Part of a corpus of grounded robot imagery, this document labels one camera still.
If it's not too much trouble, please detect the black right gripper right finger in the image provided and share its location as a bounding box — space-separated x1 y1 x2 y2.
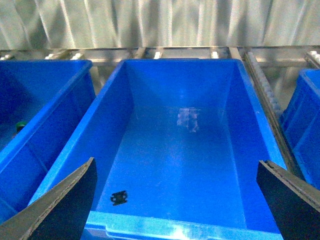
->
256 160 320 240

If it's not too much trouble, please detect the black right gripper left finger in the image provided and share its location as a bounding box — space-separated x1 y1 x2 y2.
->
0 157 97 240

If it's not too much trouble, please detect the blue bin with buttons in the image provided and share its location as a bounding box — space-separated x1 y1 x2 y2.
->
0 60 96 222

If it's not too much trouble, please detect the black plastic clip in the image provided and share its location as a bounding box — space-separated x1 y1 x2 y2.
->
110 190 128 206

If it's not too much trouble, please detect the blue bin far right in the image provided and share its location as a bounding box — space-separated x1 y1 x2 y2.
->
280 69 320 189

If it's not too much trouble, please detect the green button left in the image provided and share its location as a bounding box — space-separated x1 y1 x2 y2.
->
15 121 28 133

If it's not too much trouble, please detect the empty blue upper bin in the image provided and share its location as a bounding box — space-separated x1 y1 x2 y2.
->
32 59 284 240

